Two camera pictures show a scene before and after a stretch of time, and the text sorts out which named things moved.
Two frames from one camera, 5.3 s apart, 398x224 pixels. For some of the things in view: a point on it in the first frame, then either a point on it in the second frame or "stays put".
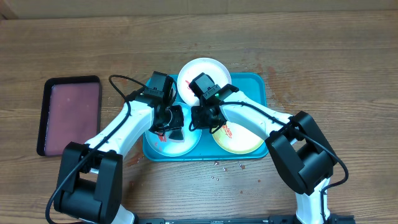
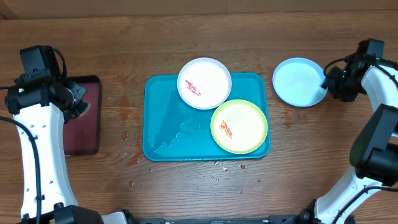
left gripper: [176, 122] to [79, 91]
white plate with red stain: [211, 66] stays put
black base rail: [341, 219] stays put
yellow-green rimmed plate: [234, 138] stays put
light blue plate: [176, 147] to [296, 83]
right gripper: [198, 114] to [346, 94]
